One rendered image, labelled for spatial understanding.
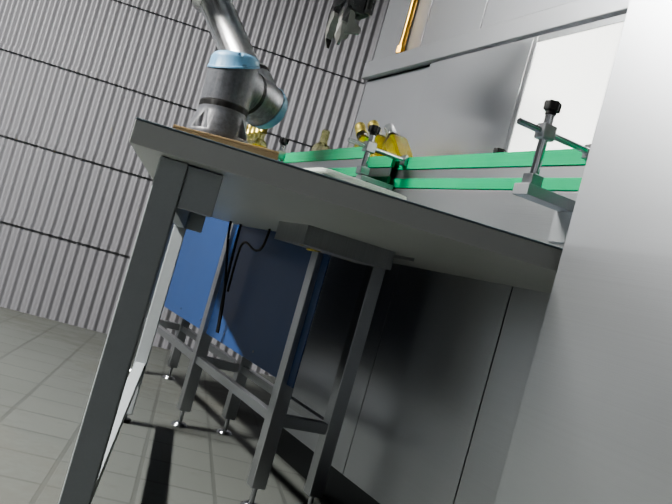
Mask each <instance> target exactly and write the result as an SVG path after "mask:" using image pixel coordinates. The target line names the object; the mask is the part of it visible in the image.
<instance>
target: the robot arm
mask: <svg viewBox="0 0 672 504"><path fill-rule="evenodd" d="M373 1H374V3H373ZM191 2H192V4H193V7H194V8H195V9H196V10H197V11H198V12H201V13H203V16H204V18H205V21H206V23H207V25H208V28H209V30H210V32H211V35H212V37H213V39H214V42H215V44H216V46H217V49H218V51H215V52H214V53H213V54H212V55H211V58H210V61H209V64H208V65H207V67H208V69H207V73H206V77H205V81H204V85H203V89H202V93H201V98H200V102H199V106H198V109H197V111H196V113H195V114H194V116H193V117H192V119H191V121H190V122H189V124H188V125H187V127H186V128H190V129H194V130H198V131H202V132H205V133H209V134H213V135H217V136H221V137H225V138H228V139H232V140H236V141H240V142H244V143H247V144H248V141H247V129H246V122H248V124H249V125H251V126H253V127H256V128H258V129H269V128H272V127H274V126H275V125H277V124H278V123H279V122H280V121H281V120H282V119H283V117H284V116H285V113H286V111H287V107H288V101H287V97H286V95H285V94H284V92H283V91H282V90H281V89H279V88H278V87H277V86H276V84H275V82H274V80H273V77H272V75H271V73H270V71H269V69H268V67H267V66H266V65H264V64H261V63H260V61H259V60H258V58H257V56H256V54H255V51H254V49H253V47H252V45H251V42H250V40H249V38H248V36H247V33H246V31H245V29H244V27H243V24H242V22H241V20H240V18H239V15H238V13H237V11H236V9H235V6H234V4H233V2H232V0H191ZM375 4H376V0H334V1H333V5H332V7H331V9H330V12H329V16H328V20H327V25H326V33H325V43H326V48H328V49H329V47H330V44H331V41H332V38H335V41H336V44H337V45H339V44H340V42H341V40H345V39H347V38H348V36H349V34H353V35H359V34H360V32H361V28H360V27H359V26H358V25H357V23H356V22H355V19H356V20H358V21H360V20H361V19H364V18H366V17H369V15H371V16H372V14H373V11H374V7H375ZM372 5H373V8H372ZM371 8H372V11H371Z"/></svg>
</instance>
